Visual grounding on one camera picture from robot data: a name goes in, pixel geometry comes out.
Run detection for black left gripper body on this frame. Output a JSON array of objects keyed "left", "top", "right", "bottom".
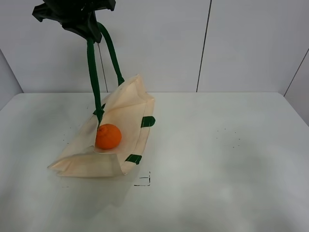
[{"left": 32, "top": 0, "right": 116, "bottom": 43}]

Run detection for white linen bag green handles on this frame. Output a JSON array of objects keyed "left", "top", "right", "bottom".
[{"left": 48, "top": 23, "right": 155, "bottom": 178}]

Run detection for orange fruit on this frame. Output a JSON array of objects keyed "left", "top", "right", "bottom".
[{"left": 95, "top": 124, "right": 122, "bottom": 150}]

